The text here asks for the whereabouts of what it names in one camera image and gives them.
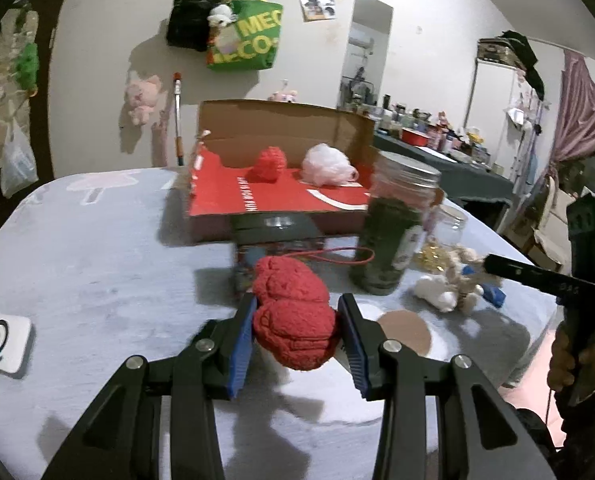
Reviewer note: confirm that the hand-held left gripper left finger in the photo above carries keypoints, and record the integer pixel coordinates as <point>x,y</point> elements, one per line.
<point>238,355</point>

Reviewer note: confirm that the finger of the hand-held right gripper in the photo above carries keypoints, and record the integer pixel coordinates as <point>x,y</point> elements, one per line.
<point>542,276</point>

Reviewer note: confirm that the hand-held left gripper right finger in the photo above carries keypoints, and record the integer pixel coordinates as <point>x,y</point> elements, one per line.
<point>356,355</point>

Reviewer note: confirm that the blue white tube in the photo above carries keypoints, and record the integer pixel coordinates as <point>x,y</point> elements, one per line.
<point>495,296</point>

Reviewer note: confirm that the red knitted heart plush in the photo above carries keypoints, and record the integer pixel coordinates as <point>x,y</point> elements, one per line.
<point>292,310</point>
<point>271,164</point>

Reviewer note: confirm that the small beige plush doll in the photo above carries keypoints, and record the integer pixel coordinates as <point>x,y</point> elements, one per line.
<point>467,272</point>

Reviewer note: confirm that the small white plush toy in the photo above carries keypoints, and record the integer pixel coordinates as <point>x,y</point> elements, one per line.
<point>437,292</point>

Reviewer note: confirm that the cardboard box with red lining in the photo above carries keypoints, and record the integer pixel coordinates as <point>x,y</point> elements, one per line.
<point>277,200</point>

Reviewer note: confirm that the white fluffy plush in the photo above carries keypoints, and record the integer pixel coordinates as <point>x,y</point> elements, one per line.
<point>327,164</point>

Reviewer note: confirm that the person's right forearm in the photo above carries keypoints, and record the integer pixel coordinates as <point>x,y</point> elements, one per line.
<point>587,425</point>

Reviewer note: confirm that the person's right hand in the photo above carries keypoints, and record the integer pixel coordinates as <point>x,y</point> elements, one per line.
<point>560,365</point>

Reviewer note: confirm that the brown round lid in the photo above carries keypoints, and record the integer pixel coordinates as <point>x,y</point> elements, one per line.
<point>407,332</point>

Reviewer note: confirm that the small glass jar gold contents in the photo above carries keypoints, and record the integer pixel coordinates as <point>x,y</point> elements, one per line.
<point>445,240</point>

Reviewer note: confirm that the black printed box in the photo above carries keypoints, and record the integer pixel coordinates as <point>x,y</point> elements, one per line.
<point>277,245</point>

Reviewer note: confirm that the pink curtain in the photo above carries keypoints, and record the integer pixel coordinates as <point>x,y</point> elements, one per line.
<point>585,110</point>

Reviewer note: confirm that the table with green cloth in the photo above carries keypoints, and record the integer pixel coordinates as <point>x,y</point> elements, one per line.
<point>467,180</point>

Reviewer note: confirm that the large clear plastic jar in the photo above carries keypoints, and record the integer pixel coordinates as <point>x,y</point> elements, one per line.
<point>392,230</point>

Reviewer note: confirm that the metal rack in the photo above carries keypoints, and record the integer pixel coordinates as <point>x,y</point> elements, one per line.
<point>477,110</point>

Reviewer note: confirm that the dark cloth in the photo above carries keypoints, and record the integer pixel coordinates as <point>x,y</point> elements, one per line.
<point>525,55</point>

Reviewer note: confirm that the red bowl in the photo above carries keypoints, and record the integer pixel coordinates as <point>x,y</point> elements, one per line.
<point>415,137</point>

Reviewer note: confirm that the row of bottles and jars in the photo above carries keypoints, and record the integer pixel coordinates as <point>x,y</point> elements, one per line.
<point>427,125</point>

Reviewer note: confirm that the white square device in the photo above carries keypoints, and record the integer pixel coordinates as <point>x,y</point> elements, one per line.
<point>2,342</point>

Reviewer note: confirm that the white stick with red tip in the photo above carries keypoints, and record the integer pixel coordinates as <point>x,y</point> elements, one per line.
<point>179,120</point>

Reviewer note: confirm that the small pink plush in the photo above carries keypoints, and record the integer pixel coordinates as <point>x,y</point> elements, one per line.
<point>283,96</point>

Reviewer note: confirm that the pink plush pig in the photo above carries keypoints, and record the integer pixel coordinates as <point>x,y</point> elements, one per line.
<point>142,97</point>

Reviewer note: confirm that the clear plastic bag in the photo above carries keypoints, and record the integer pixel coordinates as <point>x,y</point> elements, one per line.
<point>17,165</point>

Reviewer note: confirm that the white air conditioner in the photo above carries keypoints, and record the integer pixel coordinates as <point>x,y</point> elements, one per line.
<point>362,44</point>

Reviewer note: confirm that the green tote bag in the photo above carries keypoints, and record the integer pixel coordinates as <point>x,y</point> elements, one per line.
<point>252,40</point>

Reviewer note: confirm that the white plush dog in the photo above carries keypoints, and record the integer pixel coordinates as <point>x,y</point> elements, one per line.
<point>222,15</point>

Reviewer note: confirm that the black bag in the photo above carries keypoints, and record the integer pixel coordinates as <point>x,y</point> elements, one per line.
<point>190,15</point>

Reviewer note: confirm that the green plush toy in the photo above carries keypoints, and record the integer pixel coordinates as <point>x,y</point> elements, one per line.
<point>27,67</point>

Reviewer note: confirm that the wall poster with photos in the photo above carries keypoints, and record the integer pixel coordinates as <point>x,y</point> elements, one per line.
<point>316,0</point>

